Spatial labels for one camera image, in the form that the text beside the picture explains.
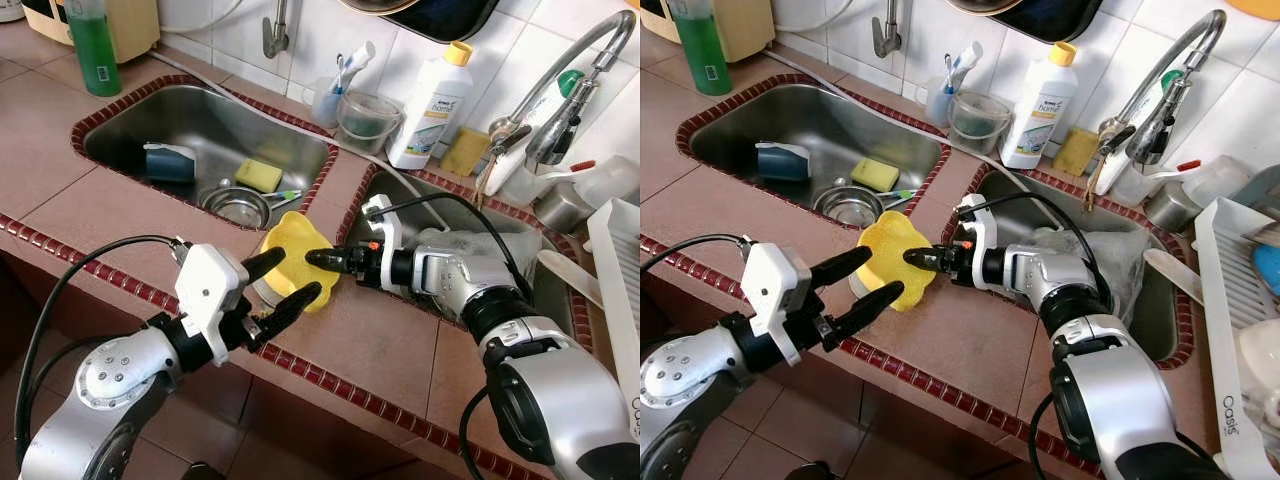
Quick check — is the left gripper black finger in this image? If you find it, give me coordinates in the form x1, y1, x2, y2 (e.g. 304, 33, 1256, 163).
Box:
258, 283, 324, 349
243, 247, 288, 286
810, 246, 873, 291
828, 283, 906, 351

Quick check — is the yellow plastic bowl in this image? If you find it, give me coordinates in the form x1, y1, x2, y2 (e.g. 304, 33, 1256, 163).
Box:
857, 210, 941, 314
258, 210, 341, 314

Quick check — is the round steel bowl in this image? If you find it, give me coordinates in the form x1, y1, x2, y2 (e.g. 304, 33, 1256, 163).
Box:
812, 183, 886, 229
200, 183, 273, 229

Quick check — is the steel kitchen faucet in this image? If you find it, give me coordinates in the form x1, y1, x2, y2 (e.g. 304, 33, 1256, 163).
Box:
487, 10, 638, 166
1095, 10, 1228, 166

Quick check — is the clear plastic bag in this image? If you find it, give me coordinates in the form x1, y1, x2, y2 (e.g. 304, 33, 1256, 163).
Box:
415, 225, 546, 301
1035, 225, 1146, 296

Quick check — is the yellow green dish sponge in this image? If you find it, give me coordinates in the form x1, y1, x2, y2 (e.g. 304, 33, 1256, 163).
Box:
235, 158, 284, 193
850, 158, 901, 193

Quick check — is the blue white container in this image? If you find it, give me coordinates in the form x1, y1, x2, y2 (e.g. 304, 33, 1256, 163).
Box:
143, 142, 198, 184
755, 142, 813, 184

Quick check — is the clear plastic bucket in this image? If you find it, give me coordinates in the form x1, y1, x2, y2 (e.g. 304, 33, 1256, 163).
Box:
336, 90, 403, 154
947, 90, 1013, 154

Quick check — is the steel sink basin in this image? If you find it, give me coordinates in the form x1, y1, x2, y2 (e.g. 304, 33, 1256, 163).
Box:
688, 85, 946, 229
955, 170, 1191, 361
82, 85, 336, 231
345, 170, 591, 346

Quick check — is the dark yellow sponge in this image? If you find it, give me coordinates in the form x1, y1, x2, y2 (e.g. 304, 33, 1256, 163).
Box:
440, 125, 493, 178
1052, 125, 1101, 178

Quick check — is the clear toothbrush cup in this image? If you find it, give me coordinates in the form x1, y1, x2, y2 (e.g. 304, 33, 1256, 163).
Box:
923, 78, 959, 129
312, 78, 346, 129

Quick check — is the white detergent bottle yellow cap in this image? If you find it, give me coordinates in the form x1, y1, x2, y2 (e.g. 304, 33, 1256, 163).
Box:
1000, 42, 1081, 171
387, 42, 474, 171

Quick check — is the beige rice paddle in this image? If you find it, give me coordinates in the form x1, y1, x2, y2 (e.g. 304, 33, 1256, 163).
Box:
1143, 248, 1206, 304
537, 248, 606, 306

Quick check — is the steel cup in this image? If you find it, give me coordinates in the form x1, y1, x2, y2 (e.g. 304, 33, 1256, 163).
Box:
532, 180, 591, 233
1143, 180, 1201, 233

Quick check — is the white dish rack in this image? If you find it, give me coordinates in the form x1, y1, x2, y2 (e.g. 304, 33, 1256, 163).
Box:
587, 197, 640, 441
1195, 197, 1280, 480

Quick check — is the white toothpaste tube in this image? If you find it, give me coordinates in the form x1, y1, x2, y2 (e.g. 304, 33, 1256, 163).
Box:
955, 42, 989, 86
345, 42, 378, 86

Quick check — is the white red-tipped utensil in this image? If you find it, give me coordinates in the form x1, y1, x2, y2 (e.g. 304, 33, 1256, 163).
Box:
535, 158, 598, 181
1140, 158, 1203, 181

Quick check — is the clear plastic jug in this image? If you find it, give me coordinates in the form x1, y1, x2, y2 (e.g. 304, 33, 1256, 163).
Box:
575, 155, 640, 206
1180, 155, 1251, 206

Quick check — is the beige countertop appliance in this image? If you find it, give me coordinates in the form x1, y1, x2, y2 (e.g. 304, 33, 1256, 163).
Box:
20, 0, 161, 64
640, 0, 776, 64

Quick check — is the green dish soap bottle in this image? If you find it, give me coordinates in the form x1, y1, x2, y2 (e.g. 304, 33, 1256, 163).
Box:
62, 0, 123, 98
667, 0, 733, 98

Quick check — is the hanging steel wok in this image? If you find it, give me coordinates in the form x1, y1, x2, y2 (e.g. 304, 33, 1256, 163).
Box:
340, 0, 421, 16
945, 0, 1031, 16

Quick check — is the black frying pan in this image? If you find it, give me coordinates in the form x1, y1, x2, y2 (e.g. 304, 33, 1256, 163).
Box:
995, 0, 1106, 43
385, 0, 501, 43

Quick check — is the blue bowl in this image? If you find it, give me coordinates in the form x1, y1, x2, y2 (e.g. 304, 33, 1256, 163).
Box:
1250, 245, 1280, 296

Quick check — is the white teacup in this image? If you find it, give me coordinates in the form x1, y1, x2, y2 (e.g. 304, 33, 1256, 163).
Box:
1235, 320, 1280, 401

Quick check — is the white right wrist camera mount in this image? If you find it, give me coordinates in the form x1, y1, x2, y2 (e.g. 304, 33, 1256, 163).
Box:
955, 193, 1001, 293
360, 193, 403, 293

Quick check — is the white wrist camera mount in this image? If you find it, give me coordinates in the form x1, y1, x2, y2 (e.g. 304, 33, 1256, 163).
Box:
360, 193, 403, 293
742, 243, 813, 366
955, 193, 1001, 293
175, 243, 251, 366

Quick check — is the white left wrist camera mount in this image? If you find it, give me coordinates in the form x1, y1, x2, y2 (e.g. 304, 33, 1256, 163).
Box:
742, 243, 813, 366
175, 243, 251, 366

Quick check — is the brown cord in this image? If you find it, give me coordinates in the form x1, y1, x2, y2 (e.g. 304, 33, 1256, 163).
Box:
473, 155, 498, 211
1083, 155, 1106, 211

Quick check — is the steel wall tap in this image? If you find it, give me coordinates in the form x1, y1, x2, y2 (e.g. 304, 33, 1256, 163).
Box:
262, 0, 291, 59
870, 0, 903, 59

